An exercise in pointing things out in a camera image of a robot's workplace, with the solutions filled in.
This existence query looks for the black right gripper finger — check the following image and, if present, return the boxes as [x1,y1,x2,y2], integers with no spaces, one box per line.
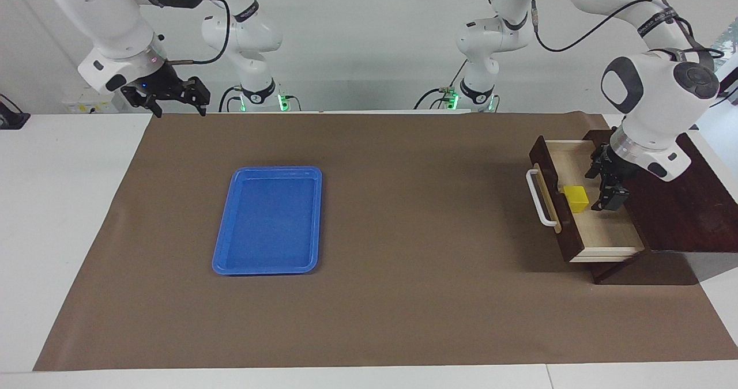
[121,86,162,118]
[186,77,211,116]

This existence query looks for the blue plastic tray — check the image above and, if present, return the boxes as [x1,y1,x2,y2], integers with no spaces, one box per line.
[212,166,322,276]

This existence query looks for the black left arm base cables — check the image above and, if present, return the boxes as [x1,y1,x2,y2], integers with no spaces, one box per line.
[414,61,468,112]

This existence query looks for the brown paper table mat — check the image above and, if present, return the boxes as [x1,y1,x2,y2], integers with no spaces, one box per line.
[33,111,738,371]

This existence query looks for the black arm base cables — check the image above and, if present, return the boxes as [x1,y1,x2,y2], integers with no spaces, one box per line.
[218,85,246,113]
[414,61,468,112]

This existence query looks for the black right arm base cables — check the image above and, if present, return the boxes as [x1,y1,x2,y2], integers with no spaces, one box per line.
[218,85,246,113]

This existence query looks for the dark wooden drawer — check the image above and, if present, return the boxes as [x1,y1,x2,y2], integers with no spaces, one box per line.
[526,135,645,263]

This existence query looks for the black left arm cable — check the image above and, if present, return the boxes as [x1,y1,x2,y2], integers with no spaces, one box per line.
[487,0,724,58]

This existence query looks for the yellow cube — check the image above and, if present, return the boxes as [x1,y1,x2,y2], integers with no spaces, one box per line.
[563,186,590,214]

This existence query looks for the window with greenery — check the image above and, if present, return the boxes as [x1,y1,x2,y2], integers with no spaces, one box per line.
[715,17,738,73]

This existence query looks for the white drawer handle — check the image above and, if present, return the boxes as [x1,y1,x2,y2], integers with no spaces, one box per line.
[526,169,559,227]

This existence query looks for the black table clamp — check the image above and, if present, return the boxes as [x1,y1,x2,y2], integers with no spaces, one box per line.
[0,94,31,129]

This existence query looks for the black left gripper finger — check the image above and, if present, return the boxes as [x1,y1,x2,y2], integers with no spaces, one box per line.
[585,147,605,180]
[594,184,630,212]

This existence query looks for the dark wooden drawer cabinet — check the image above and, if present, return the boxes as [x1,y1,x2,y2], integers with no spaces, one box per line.
[582,129,738,285]

